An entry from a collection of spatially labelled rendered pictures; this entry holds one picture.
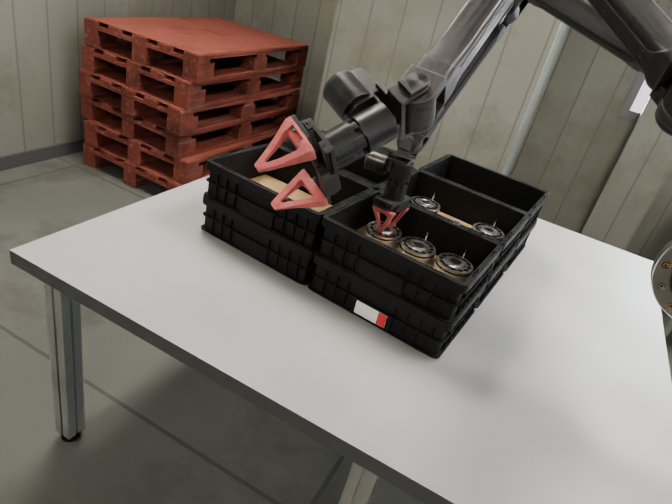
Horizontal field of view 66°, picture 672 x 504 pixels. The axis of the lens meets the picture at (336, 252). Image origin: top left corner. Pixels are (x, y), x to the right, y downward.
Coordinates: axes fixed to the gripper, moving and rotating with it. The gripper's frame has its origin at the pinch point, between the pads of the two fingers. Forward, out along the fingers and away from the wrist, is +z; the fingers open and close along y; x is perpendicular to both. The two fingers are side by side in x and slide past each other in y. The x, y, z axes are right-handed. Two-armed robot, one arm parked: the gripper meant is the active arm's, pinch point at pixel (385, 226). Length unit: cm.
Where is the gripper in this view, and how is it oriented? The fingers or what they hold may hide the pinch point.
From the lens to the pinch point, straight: 147.4
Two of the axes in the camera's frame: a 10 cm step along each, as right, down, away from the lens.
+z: -2.0, 8.6, 4.7
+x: 7.7, 4.4, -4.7
